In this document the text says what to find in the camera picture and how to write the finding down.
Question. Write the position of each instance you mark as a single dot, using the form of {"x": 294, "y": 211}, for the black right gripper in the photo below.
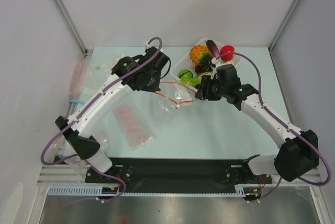
{"x": 203, "y": 91}

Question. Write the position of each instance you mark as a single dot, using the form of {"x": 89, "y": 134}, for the clear cream-dotted zip bag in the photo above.
{"x": 100, "y": 69}

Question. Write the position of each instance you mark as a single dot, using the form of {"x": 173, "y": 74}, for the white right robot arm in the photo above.
{"x": 295, "y": 156}

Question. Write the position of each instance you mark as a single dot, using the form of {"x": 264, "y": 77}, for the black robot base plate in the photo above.
{"x": 178, "y": 173}

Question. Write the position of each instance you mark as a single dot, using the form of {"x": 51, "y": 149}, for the dark toy grapes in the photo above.
{"x": 199, "y": 69}

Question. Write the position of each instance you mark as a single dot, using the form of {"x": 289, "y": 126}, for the slotted white cable duct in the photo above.
{"x": 112, "y": 190}

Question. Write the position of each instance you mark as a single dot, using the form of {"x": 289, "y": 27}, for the right aluminium frame post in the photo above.
{"x": 285, "y": 22}

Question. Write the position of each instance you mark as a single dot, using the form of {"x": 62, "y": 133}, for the green toy melon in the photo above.
{"x": 185, "y": 74}

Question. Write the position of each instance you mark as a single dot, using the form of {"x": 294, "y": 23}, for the left aluminium frame post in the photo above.
{"x": 70, "y": 25}

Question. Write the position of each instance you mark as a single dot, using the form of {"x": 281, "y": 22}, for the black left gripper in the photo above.
{"x": 153, "y": 87}

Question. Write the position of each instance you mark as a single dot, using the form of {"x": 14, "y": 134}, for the red toy apple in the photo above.
{"x": 227, "y": 52}

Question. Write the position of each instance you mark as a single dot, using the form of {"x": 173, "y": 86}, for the purple toy eggplant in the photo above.
{"x": 212, "y": 47}

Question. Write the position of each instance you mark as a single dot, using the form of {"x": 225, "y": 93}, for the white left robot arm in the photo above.
{"x": 78, "y": 127}

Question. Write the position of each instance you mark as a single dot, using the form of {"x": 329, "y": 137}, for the clear red-zipper zip bag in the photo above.
{"x": 172, "y": 100}

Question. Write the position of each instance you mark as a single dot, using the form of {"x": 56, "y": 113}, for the green toy celery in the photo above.
{"x": 192, "y": 81}

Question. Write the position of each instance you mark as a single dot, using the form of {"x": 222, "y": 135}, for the aluminium frame post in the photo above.
{"x": 285, "y": 22}
{"x": 70, "y": 25}

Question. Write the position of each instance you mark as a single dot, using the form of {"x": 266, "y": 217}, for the clear pink-dotted zip bag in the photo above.
{"x": 134, "y": 126}

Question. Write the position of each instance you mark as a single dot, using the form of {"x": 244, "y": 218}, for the orange toy pineapple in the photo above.
{"x": 200, "y": 55}

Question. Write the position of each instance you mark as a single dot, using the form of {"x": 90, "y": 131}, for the white perforated plastic basket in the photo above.
{"x": 185, "y": 62}

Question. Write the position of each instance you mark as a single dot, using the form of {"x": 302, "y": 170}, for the clear red-patterned zip bag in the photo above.
{"x": 102, "y": 137}

